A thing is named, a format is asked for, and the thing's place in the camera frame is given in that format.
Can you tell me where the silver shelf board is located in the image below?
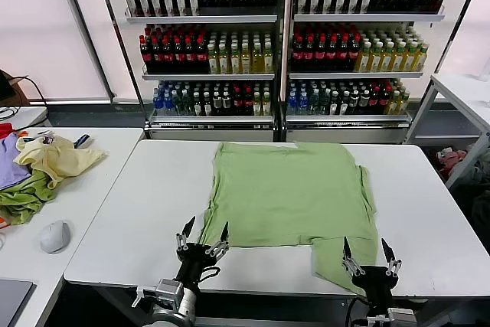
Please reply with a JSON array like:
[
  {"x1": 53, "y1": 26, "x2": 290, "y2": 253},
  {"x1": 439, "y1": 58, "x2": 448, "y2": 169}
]
[
  {"x1": 124, "y1": 14, "x2": 279, "y2": 25},
  {"x1": 147, "y1": 114, "x2": 276, "y2": 129},
  {"x1": 289, "y1": 70, "x2": 425, "y2": 80},
  {"x1": 292, "y1": 12, "x2": 447, "y2": 24},
  {"x1": 285, "y1": 113, "x2": 413, "y2": 129},
  {"x1": 141, "y1": 72, "x2": 276, "y2": 82}
]

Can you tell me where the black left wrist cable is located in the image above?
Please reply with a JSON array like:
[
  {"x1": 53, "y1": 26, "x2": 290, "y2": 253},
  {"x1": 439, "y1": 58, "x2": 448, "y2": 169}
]
[{"x1": 198, "y1": 264, "x2": 221, "y2": 281}]

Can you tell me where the blue white eraser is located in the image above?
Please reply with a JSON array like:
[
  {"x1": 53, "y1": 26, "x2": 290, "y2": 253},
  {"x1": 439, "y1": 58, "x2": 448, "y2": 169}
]
[{"x1": 72, "y1": 133, "x2": 93, "y2": 150}]

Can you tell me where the olive green crumpled garment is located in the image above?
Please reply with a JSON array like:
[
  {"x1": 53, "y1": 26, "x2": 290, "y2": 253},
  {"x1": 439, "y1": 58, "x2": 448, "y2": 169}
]
[{"x1": 0, "y1": 168, "x2": 58, "y2": 227}]

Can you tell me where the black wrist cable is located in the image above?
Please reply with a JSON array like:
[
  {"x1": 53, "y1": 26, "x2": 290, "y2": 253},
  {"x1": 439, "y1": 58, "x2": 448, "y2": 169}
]
[
  {"x1": 198, "y1": 264, "x2": 221, "y2": 281},
  {"x1": 344, "y1": 298, "x2": 371, "y2": 327}
]

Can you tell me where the white computer mouse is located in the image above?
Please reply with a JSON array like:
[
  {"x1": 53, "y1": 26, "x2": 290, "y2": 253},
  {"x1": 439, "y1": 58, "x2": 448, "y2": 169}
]
[{"x1": 39, "y1": 219, "x2": 73, "y2": 255}]

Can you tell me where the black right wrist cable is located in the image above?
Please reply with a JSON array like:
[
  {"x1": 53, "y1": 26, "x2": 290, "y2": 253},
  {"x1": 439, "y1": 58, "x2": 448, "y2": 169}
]
[{"x1": 344, "y1": 298, "x2": 371, "y2": 327}]

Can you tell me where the grey slanted metal pole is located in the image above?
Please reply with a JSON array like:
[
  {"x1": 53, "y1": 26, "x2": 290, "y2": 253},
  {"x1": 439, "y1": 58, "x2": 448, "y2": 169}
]
[{"x1": 51, "y1": 0, "x2": 118, "y2": 100}]

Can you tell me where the grey laptop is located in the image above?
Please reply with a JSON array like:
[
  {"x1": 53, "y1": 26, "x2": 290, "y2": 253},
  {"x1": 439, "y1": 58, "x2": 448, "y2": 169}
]
[{"x1": 0, "y1": 279, "x2": 38, "y2": 327}]

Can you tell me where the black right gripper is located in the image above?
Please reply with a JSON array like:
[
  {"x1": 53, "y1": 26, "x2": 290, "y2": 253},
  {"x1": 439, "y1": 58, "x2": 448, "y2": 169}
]
[{"x1": 341, "y1": 235, "x2": 403, "y2": 311}]

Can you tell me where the purple garment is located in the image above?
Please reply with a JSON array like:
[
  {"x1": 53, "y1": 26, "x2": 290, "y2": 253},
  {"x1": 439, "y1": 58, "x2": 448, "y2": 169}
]
[{"x1": 0, "y1": 132, "x2": 34, "y2": 191}]

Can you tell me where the glass door drinks fridge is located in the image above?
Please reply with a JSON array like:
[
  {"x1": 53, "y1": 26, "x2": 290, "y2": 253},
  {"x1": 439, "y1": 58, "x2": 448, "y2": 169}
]
[{"x1": 124, "y1": 0, "x2": 286, "y2": 142}]

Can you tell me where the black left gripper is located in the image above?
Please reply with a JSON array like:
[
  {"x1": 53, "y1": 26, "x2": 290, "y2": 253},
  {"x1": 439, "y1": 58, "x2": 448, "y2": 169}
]
[{"x1": 175, "y1": 215, "x2": 230, "y2": 286}]

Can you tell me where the pale yellow garment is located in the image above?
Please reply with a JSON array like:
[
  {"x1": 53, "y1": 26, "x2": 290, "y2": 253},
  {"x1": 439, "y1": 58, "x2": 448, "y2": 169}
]
[{"x1": 13, "y1": 135, "x2": 109, "y2": 190}]

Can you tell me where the grey garment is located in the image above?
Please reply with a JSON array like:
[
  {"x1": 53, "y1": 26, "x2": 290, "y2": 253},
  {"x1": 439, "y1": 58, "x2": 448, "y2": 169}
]
[{"x1": 465, "y1": 146, "x2": 490, "y2": 186}]

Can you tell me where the metal drink shelving unit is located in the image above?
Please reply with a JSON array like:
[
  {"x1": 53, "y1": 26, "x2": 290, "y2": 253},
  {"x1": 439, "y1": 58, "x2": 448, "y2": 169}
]
[{"x1": 285, "y1": 0, "x2": 451, "y2": 144}]

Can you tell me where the pink white garment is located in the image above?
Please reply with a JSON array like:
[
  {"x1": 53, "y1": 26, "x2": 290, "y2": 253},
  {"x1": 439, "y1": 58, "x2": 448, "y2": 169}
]
[{"x1": 436, "y1": 146, "x2": 470, "y2": 177}]

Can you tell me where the brown cardboard box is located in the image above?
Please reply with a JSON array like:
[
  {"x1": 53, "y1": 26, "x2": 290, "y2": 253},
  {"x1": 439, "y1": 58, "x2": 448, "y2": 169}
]
[{"x1": 7, "y1": 76, "x2": 30, "y2": 103}]

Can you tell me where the light green T-shirt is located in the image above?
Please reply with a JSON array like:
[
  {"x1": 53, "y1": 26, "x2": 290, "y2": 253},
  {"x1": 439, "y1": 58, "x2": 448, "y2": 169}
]
[{"x1": 198, "y1": 142, "x2": 381, "y2": 297}]

